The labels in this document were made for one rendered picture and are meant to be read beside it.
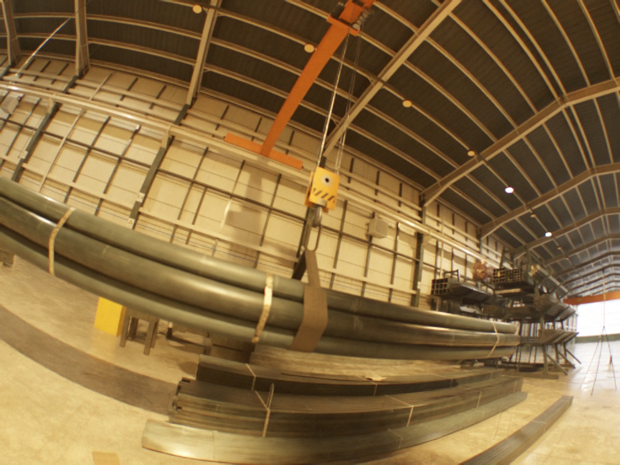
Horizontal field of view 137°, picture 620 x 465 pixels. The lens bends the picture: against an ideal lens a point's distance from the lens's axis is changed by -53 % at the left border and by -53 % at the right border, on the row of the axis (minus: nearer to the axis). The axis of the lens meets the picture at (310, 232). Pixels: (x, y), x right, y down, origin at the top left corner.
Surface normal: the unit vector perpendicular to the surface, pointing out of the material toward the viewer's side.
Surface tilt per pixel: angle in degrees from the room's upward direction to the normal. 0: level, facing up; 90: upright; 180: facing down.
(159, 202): 90
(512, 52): 170
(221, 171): 90
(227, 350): 90
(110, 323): 90
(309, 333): 120
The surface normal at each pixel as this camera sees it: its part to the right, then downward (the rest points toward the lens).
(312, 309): 0.44, -0.65
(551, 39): -0.26, 0.95
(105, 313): 0.37, -0.22
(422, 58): -0.13, 0.88
